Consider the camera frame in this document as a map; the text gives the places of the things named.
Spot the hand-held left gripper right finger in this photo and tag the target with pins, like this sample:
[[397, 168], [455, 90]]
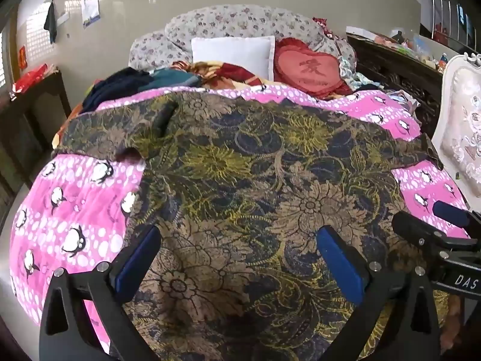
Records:
[[340, 263]]

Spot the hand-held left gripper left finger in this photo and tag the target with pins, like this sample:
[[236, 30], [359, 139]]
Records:
[[139, 259]]

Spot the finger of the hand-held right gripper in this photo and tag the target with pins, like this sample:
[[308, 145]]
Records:
[[417, 229], [451, 212]]

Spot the dark floral patterned garment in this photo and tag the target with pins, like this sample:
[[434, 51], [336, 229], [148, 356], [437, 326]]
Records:
[[244, 176]]

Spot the dark navy clothes pile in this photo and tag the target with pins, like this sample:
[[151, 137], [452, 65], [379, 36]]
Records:
[[112, 86]]

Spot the person's right hand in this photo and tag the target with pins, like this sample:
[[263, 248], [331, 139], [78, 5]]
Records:
[[451, 316]]

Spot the pink penguin print blanket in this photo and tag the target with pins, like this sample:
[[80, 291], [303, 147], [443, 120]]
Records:
[[75, 203]]

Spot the white ornate upholstered chair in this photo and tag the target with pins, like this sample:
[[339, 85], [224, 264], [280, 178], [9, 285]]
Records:
[[462, 128]]

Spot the dark carved wooden cabinet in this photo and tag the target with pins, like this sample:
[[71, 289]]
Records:
[[398, 71]]

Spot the pale crumpled patterned cloth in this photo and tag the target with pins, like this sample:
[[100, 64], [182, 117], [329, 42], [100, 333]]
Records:
[[357, 73]]

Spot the cluttered bottles and boxes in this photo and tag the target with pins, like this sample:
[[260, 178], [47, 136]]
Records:
[[406, 45]]

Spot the dark wooden side table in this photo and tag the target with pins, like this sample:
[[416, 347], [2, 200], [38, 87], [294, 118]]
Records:
[[34, 120]]

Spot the teal folded cloth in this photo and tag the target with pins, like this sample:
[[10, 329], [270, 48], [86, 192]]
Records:
[[169, 77]]

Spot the red heart-shaped cushion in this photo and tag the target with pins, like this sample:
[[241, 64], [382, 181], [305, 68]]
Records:
[[308, 67]]

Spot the red and yellow blanket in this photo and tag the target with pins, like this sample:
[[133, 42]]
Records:
[[225, 71]]

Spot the red plastic bag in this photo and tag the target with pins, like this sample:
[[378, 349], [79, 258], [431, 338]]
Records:
[[32, 77]]

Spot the white pillow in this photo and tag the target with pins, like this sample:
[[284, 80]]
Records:
[[233, 52]]

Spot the dark hanging cloth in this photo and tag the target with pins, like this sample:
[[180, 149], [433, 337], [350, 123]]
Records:
[[50, 22]]

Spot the floral upholstered headboard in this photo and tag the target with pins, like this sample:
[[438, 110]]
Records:
[[225, 20]]

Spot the metal wall rack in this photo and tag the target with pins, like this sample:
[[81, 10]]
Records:
[[437, 7]]

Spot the red wall sticker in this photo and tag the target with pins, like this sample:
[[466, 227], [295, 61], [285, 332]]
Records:
[[23, 57]]

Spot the wall poster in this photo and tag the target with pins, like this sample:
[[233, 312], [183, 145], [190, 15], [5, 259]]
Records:
[[90, 0]]

